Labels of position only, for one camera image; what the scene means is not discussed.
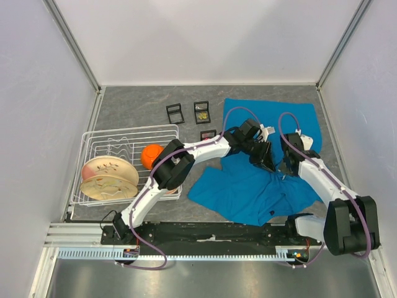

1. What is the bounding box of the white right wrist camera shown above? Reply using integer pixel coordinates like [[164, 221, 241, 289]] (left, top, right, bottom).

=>
[[295, 129, 314, 151]]

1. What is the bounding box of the black frame stand near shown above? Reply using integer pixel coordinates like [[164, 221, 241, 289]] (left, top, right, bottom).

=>
[[200, 129, 217, 141]]

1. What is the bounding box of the blue t-shirt garment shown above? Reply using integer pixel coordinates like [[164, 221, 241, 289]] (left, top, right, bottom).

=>
[[187, 98, 322, 226]]

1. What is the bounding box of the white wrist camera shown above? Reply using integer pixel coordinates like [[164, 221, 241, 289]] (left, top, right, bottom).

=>
[[257, 124, 275, 142], [295, 129, 314, 151]]

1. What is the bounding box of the cream floral plate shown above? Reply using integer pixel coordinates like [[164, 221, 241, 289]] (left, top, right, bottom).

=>
[[80, 175, 138, 201]]

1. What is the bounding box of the black frame stand middle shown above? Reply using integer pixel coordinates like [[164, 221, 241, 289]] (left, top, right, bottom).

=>
[[194, 101, 211, 124]]

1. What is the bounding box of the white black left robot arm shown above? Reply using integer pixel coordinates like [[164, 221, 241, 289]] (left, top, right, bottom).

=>
[[112, 119, 275, 244]]

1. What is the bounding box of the white wire dish rack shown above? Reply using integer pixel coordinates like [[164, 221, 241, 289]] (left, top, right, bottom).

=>
[[69, 124, 179, 206]]

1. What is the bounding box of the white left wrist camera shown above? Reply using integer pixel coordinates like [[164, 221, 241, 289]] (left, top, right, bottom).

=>
[[257, 124, 275, 142]]

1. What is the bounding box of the slotted cable duct rail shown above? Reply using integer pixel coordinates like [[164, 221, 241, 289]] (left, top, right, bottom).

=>
[[57, 247, 297, 261]]

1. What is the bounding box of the white red patterned bowl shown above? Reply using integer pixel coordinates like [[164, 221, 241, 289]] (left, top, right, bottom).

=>
[[166, 187, 180, 196]]

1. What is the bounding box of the gold leaf brooch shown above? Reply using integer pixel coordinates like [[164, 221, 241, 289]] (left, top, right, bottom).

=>
[[198, 112, 208, 122]]

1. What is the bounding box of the black frame stand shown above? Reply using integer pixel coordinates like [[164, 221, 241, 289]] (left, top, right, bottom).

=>
[[166, 103, 185, 125], [200, 129, 217, 141], [194, 101, 211, 124]]

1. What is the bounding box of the orange bowl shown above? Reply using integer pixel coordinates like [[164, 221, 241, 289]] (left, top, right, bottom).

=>
[[141, 144, 164, 170]]

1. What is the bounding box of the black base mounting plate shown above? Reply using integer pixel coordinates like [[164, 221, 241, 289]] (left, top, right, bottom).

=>
[[100, 222, 308, 247]]

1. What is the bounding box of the pink beige floral plate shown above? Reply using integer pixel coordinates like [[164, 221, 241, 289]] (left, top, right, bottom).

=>
[[81, 155, 139, 185]]

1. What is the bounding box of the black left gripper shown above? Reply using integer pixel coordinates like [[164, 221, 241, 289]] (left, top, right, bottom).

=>
[[241, 139, 275, 173]]

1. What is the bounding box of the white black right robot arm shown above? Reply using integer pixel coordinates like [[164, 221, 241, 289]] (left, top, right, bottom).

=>
[[280, 131, 380, 257]]

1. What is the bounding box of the black frame stand left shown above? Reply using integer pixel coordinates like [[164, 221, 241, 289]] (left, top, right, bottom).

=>
[[166, 103, 185, 125]]

